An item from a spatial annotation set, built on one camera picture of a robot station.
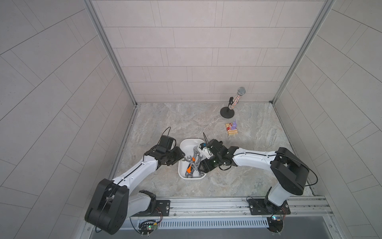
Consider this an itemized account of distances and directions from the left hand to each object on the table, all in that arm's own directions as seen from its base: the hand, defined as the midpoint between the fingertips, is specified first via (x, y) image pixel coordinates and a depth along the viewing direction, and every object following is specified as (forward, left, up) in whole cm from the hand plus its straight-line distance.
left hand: (186, 154), depth 85 cm
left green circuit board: (-33, +16, -2) cm, 37 cm away
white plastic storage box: (-9, -6, -4) cm, 11 cm away
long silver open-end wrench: (-10, -8, -3) cm, 14 cm away
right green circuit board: (-32, -43, -4) cm, 54 cm away
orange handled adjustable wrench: (-8, -2, -3) cm, 9 cm away
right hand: (-7, -9, -3) cm, 12 cm away
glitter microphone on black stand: (+35, -30, -3) cm, 46 cm away
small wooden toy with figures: (+19, -29, -2) cm, 35 cm away
